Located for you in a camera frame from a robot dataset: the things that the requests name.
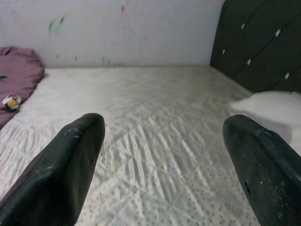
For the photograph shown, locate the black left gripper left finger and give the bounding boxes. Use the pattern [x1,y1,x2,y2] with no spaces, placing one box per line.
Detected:
[0,113,105,226]

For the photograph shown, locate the white quilted mattress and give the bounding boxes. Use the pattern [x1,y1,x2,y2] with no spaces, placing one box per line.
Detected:
[0,65,261,226]

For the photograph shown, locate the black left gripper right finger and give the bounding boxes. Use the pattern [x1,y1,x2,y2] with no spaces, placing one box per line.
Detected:
[222,114,301,226]

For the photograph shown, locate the dark tufted headboard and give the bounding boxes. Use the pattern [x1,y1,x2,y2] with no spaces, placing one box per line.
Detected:
[210,0,301,94]

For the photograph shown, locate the white pillow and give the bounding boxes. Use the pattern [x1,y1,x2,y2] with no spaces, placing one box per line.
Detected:
[229,90,301,157]

